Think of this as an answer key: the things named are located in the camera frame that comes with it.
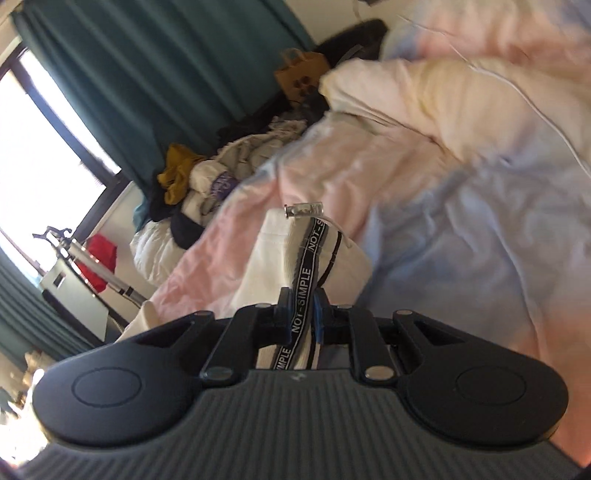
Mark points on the black bag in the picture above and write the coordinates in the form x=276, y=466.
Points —
x=351, y=41

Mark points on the pastel tie-dye blanket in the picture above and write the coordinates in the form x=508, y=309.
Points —
x=461, y=230

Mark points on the window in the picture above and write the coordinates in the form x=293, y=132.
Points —
x=41, y=152

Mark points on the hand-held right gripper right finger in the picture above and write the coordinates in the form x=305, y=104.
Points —
x=319, y=319

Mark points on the white desk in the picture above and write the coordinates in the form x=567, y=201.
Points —
x=69, y=290

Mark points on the silver pole appliance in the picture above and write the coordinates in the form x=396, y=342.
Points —
x=108, y=277

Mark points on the grey and white clothes pile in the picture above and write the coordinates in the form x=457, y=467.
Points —
x=258, y=147

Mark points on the white garment with purple print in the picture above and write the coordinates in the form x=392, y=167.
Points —
x=207, y=184

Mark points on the cream zip-up jacket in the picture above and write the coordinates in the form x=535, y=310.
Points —
x=277, y=258

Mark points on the brown paper bag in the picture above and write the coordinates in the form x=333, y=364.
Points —
x=300, y=76

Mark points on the mustard yellow cloth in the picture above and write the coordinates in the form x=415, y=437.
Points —
x=178, y=173

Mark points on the red cloth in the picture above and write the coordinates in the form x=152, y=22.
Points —
x=101, y=258

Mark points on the dark navy garment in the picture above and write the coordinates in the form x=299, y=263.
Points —
x=187, y=230

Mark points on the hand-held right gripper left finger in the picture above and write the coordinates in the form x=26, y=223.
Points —
x=283, y=319

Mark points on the teal curtain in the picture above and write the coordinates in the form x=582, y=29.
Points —
x=161, y=69
x=27, y=314

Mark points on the white puffy duvet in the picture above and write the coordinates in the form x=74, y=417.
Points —
x=152, y=254

